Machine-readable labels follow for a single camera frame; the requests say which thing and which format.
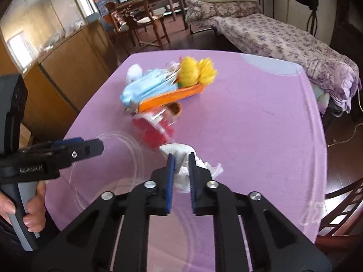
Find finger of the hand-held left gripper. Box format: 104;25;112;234
48;139;104;170
20;137;86;155

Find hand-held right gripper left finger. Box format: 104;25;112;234
58;153;176;272

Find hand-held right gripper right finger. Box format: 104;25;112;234
188;152;332;272

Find large white napkin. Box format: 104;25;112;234
159;143;224;194

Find brown shell cup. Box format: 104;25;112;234
166;102;182;119

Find blue face masks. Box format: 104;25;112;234
119;69;178;108

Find small white tissue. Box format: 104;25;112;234
125;64;145;84

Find yellow pompom flowers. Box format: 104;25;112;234
176;57;219;88

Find person's left hand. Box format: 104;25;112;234
0;181;46;233

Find wooden cabinet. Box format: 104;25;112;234
17;20;120;148

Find purple printed tablecloth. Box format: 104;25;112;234
44;50;329;272

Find pile of clear plastic bags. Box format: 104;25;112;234
42;20;86;51

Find blue chair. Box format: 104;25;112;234
85;13;114;33

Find wooden armchair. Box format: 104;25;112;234
106;0;171;50

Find pastel folded cloth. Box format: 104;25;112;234
312;86;332;111

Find dark wooden chair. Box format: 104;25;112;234
315;177;363;258

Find bed with floral sheet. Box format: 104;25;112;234
208;13;362;114

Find folded floral quilt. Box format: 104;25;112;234
185;0;263;30

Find metal coat stand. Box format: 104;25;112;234
306;6;322;39

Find white cable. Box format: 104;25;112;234
326;89;363;148

